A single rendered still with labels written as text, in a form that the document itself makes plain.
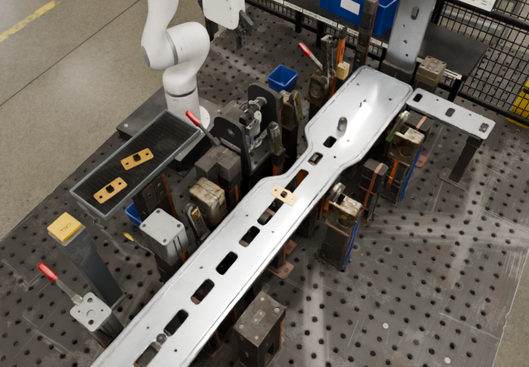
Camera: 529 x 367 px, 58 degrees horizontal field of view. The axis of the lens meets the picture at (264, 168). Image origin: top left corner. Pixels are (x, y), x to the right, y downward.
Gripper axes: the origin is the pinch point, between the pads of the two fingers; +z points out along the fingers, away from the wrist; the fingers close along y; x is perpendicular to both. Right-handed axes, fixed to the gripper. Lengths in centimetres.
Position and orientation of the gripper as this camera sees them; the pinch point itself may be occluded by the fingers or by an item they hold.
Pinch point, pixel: (227, 37)
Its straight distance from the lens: 124.0
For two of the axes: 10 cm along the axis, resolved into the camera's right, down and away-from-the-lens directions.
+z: 0.1, 6.2, 7.9
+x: 6.2, -6.2, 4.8
